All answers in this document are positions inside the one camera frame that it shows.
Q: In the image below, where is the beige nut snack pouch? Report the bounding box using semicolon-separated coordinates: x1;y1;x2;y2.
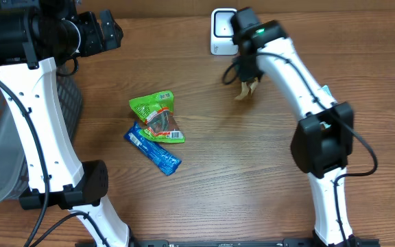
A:
235;80;259;101

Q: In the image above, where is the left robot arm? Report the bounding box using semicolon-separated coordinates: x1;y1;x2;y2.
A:
0;1;131;246

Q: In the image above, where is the blue snack bar wrapper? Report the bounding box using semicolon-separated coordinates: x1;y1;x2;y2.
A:
123;121;182;176

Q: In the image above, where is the grey plastic basket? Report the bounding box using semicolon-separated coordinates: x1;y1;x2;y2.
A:
0;58;84;202

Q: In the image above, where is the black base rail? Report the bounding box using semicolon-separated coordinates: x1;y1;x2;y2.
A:
75;238;381;247

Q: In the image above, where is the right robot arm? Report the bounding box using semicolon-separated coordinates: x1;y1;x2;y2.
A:
230;8;354;246

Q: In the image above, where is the green snack pouch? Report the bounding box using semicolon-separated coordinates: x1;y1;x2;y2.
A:
129;91;185;143

